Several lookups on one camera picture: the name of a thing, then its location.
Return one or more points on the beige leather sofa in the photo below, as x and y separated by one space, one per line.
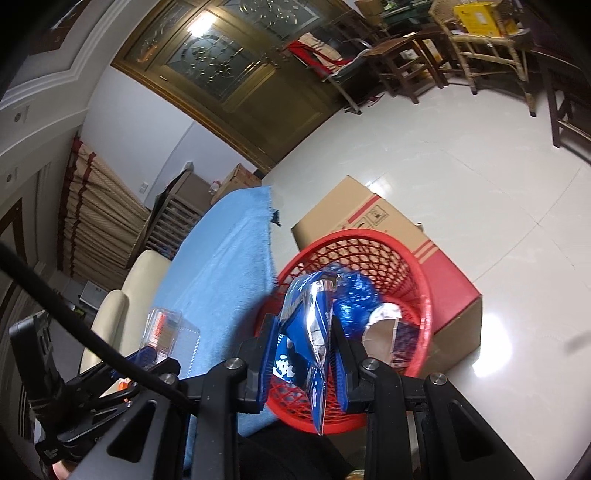
138 277

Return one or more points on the dark wooden stool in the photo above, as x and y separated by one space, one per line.
401 55

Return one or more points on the orange white box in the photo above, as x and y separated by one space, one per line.
161 330

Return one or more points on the cardboard box with red stripes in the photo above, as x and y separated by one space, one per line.
392 221

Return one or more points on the wooden crib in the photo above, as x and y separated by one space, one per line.
180 207

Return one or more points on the metal frame chair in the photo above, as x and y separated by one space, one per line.
346 78

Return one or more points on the blue plastic bag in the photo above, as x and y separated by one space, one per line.
353 297

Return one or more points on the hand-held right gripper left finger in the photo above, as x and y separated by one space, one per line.
270 360

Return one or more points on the blue foil snack packet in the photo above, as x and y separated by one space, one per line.
304 323

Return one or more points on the blue towel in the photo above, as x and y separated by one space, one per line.
221 258

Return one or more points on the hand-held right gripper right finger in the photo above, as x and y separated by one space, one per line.
342 383

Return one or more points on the beige striped curtain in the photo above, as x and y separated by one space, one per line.
101 207

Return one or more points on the wicker chair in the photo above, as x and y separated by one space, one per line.
489 50

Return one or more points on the silver blue foil packet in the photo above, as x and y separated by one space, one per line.
385 337

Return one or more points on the golden double door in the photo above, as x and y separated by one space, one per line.
240 92

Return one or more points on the red striped cloth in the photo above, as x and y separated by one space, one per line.
318 53

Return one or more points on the small brown cardboard box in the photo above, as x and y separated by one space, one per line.
240 180

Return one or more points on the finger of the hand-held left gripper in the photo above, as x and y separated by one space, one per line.
143 356
101 408

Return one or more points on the yellow box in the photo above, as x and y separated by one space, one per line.
478 18

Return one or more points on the red mesh wastebasket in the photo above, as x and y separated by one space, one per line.
406 267

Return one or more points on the dark wooden chair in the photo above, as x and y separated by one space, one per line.
563 83

